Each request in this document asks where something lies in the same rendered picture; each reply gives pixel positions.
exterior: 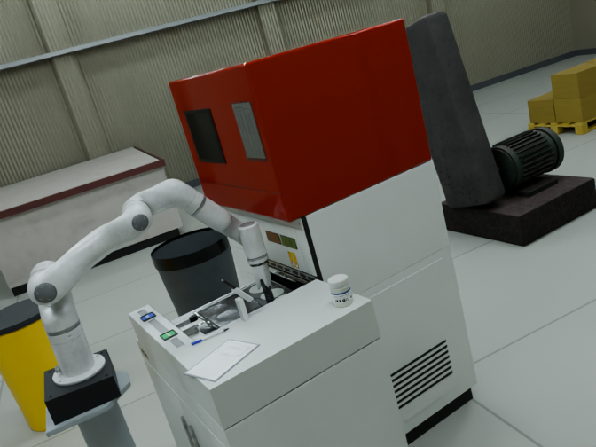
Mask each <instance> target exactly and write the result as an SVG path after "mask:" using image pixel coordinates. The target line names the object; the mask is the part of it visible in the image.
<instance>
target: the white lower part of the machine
mask: <svg viewBox="0 0 596 447"><path fill-rule="evenodd" d="M358 295H361V296H363V297H365V298H367V299H370V300H372V305H373V308H374V312H375V316H376V319H377V323H378V327H379V330H380V337H381V340H382V344H383V348H384V351H385V355H386V359H387V362H388V369H389V372H390V376H391V380H392V383H393V387H394V390H395V394H396V400H397V404H398V408H399V411H400V415H401V419H402V422H403V426H404V432H405V436H406V440H407V443H408V445H409V444H410V443H412V442H414V441H415V440H416V439H418V438H419V437H420V436H422V435H424V434H425V433H426V432H427V431H428V430H429V429H431V428H432V427H434V426H435V425H437V424H438V423H439V422H441V421H442V420H444V419H445V418H447V417H448V416H450V415H451V414H452V413H454V412H455V411H456V410H457V409H459V408H460V407H461V406H463V405H464V404H466V403H467V402H469V401H470V400H471V399H473V395H472V391H471V387H472V386H473V385H475V384H476V383H477V379H476V375H475V370H474V362H473V358H472V353H471V349H470V344H469V339H468V335H467V327H466V322H465V318H464V313H463V309H462V304H461V300H460V295H459V287H458V282H457V278H456V273H455V269H454V264H453V260H452V255H451V247H450V245H448V246H447V247H444V248H442V249H440V250H438V251H437V252H435V253H433V254H431V255H429V256H427V257H426V258H424V259H422V260H420V261H418V262H416V263H415V264H413V265H411V266H409V267H407V268H406V269H404V270H402V271H399V272H398V273H396V274H395V275H393V276H391V277H389V278H386V279H385V280H383V281H381V282H380V283H378V284H376V285H375V286H372V287H370V288H368V289H366V290H365V291H363V292H362V293H360V294H358Z"/></svg>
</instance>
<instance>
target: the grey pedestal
mask: <svg viewBox="0 0 596 447"><path fill-rule="evenodd" d="M115 373H116V377H117V380H118V384H119V388H120V391H121V395H123V394H124V393H125V392H126V391H127V390H128V389H129V387H130V386H131V384H130V380H129V375H128V373H127V372H126V371H115ZM119 398H120V397H118V398H115V399H114V400H112V401H110V402H107V403H105V404H102V405H100V406H98V407H96V408H93V409H91V410H89V411H87V412H84V413H82V414H80V415H77V416H75V417H73V418H72V419H69V420H66V421H64V422H61V423H59V424H58V425H56V426H55V425H54V423H53V420H52V418H51V415H50V414H49V411H48V409H47V407H46V435H47V436H48V437H50V436H53V435H56V434H57V433H60V432H62V431H64V430H66V429H68V428H71V427H73V426H75V425H78V427H79V428H80V430H81V433H82V436H83V438H84V441H85V442H86V444H87V446H88V447H137V446H136V445H135V442H134V440H133V438H132V435H131V433H130V431H129V428H128V425H127V423H126V420H125V419H124V416H123V414H122V410H121V408H120V405H119V404H118V402H117V400H118V399H119Z"/></svg>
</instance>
